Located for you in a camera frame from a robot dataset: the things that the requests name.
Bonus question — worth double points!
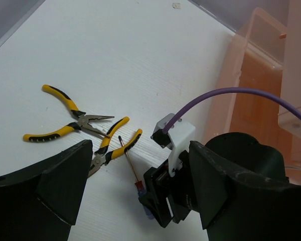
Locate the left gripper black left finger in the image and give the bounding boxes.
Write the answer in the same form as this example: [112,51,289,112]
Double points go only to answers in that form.
[0,140,93,240]

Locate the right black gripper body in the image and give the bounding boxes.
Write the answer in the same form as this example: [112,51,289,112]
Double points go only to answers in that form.
[139,151,198,228]

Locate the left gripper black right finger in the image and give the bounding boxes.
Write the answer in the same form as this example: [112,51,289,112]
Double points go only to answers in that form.
[189,133,301,240]

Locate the blue handled screwdriver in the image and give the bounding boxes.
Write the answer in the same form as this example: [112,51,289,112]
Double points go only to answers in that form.
[118,136,155,220]

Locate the yellow needle-nose pliers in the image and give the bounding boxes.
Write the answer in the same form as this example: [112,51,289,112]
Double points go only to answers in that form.
[87,116,143,178]

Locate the pink plastic toolbox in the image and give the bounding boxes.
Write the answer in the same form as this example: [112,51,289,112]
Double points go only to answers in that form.
[203,8,301,185]

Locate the yellow side cutter pliers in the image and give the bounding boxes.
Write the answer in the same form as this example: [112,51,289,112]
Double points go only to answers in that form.
[23,84,115,143]

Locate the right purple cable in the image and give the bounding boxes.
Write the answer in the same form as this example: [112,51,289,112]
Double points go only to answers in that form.
[163,87,301,134]

